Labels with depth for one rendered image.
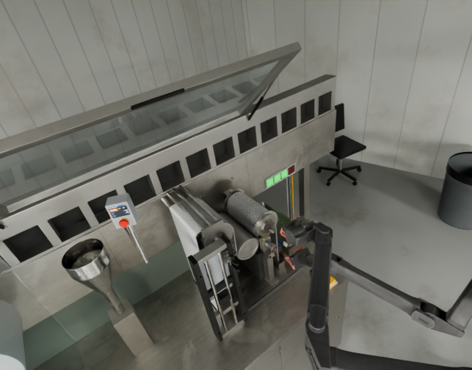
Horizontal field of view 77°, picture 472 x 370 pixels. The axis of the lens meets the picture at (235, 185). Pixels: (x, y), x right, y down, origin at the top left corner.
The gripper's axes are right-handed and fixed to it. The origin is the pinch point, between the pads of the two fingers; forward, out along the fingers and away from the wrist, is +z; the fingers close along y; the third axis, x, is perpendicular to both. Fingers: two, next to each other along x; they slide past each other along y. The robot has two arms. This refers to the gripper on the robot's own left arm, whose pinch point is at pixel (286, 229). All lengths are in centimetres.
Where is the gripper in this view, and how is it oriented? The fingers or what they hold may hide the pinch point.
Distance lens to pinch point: 131.4
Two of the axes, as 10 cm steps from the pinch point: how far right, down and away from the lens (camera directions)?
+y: 8.0, -4.5, 4.0
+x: -4.9, -8.7, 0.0
